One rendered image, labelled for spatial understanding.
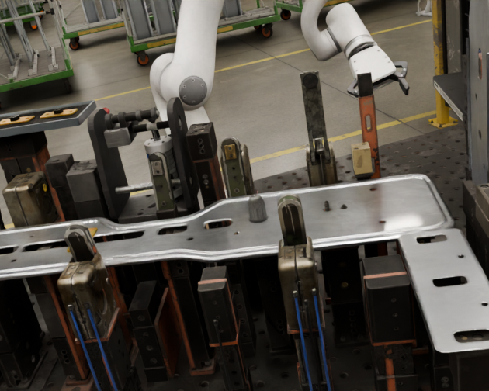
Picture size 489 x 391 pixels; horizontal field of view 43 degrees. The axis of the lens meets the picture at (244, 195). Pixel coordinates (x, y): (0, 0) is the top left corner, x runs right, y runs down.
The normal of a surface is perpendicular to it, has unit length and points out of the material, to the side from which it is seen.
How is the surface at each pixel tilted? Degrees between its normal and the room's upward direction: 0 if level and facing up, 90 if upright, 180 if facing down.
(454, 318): 0
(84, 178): 90
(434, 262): 0
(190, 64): 62
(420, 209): 0
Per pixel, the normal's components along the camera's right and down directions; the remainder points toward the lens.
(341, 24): -0.54, -0.24
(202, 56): 0.58, -0.07
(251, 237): -0.17, -0.90
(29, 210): -0.06, 0.43
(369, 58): -0.22, -0.40
